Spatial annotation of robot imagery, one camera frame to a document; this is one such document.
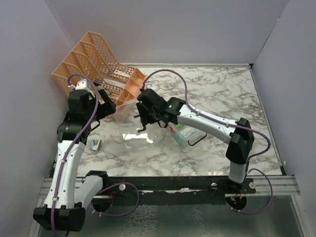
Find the dark item in organizer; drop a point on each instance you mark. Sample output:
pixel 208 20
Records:
pixel 98 83

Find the green small medicine box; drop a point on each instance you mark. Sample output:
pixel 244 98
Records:
pixel 179 127

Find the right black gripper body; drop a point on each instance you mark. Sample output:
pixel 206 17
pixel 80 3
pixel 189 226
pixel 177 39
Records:
pixel 147 116

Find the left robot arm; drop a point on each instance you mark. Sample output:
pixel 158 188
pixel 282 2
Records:
pixel 64 208

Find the peach plastic file organizer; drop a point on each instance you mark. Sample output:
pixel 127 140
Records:
pixel 93 58

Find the clear first aid box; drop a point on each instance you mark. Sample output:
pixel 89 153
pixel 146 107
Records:
pixel 189 136

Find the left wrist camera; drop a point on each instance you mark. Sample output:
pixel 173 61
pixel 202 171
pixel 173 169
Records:
pixel 83 84

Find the red white box in organizer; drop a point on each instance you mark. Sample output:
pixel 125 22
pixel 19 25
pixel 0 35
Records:
pixel 121 73

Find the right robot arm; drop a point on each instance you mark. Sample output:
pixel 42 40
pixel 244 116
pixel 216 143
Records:
pixel 237 134

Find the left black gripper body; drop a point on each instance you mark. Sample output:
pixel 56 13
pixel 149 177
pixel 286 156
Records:
pixel 105 109

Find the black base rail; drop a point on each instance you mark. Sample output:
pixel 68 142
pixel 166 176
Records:
pixel 168 190

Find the clear box lid black handle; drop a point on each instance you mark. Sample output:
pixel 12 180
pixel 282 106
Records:
pixel 131 129

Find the small white blue clip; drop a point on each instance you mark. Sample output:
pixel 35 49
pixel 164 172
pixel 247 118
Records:
pixel 95 144

